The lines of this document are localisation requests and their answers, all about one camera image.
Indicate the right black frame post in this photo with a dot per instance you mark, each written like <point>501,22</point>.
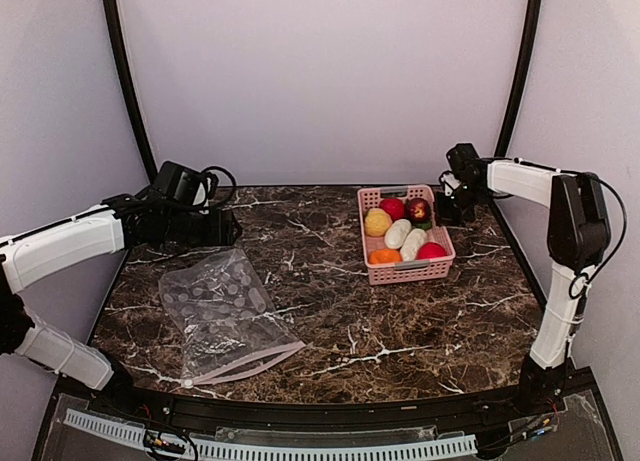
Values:
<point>525,52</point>

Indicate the black frame post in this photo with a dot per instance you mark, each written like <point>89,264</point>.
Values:
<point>525,52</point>
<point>128,90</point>

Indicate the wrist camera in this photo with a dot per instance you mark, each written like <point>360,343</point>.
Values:
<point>449,183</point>
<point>180,187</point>

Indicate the red round fruit toy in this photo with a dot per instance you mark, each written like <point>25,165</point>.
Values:
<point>394,207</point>

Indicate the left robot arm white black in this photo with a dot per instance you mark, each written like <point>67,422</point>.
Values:
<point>117,224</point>

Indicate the red tomato toy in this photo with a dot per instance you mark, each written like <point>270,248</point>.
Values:
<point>431,250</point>

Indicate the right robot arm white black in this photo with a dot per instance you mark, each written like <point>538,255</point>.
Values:
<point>578,239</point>

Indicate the white slotted cable duct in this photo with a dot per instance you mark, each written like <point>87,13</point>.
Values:
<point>278,446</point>

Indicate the orange fruit toy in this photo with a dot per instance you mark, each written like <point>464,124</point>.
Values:
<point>385,256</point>

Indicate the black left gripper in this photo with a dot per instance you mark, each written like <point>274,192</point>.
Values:
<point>221,233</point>

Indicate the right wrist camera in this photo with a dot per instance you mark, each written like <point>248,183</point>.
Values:
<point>449,183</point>

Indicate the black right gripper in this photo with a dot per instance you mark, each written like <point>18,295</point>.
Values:
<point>444,216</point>

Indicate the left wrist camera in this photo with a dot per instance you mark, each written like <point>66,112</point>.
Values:
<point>180,187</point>

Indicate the wrinkled white radish toy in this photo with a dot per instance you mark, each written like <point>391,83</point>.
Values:
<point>416,238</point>

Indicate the black front rail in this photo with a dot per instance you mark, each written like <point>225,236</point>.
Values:
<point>478,411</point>

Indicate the left black frame post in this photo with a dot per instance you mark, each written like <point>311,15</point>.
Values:
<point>128,90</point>

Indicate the pink plastic basket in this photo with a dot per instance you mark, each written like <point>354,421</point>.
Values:
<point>416,270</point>

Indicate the smooth white radish toy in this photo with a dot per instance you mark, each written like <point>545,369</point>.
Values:
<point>396,235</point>

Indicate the yellow peach toy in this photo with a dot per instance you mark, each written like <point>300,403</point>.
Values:
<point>377,222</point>

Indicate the clear zip top bag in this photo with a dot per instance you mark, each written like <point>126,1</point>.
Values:
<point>231,330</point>

